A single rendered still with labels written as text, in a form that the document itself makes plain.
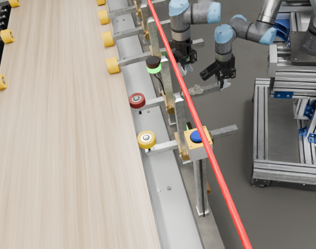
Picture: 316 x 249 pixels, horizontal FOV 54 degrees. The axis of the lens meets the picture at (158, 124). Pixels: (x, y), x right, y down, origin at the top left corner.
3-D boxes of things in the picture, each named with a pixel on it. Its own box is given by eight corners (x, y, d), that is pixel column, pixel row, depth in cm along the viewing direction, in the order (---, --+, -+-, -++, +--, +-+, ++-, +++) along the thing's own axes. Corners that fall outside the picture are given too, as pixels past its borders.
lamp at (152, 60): (164, 90, 150) (158, 54, 134) (166, 98, 147) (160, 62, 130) (152, 93, 150) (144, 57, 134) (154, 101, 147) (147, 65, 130)
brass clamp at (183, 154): (186, 136, 150) (185, 129, 146) (194, 158, 141) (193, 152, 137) (173, 139, 149) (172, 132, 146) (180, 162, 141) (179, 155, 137)
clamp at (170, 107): (171, 95, 162) (170, 87, 159) (178, 113, 154) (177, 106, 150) (161, 97, 162) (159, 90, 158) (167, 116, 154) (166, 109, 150)
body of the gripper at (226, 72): (235, 79, 151) (236, 59, 142) (218, 83, 151) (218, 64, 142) (229, 69, 156) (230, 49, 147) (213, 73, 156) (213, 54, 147)
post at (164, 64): (176, 125, 170) (166, 53, 134) (177, 130, 168) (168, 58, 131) (170, 126, 170) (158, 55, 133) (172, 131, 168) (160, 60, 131)
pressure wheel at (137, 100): (146, 105, 163) (142, 90, 154) (149, 116, 158) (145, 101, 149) (131, 109, 163) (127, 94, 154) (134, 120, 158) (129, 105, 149)
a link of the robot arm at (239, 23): (254, 32, 144) (243, 45, 139) (231, 26, 149) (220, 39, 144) (256, 17, 138) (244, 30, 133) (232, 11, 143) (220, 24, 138)
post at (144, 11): (157, 70, 204) (145, 1, 167) (158, 73, 202) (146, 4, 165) (152, 71, 204) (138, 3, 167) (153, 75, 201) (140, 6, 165)
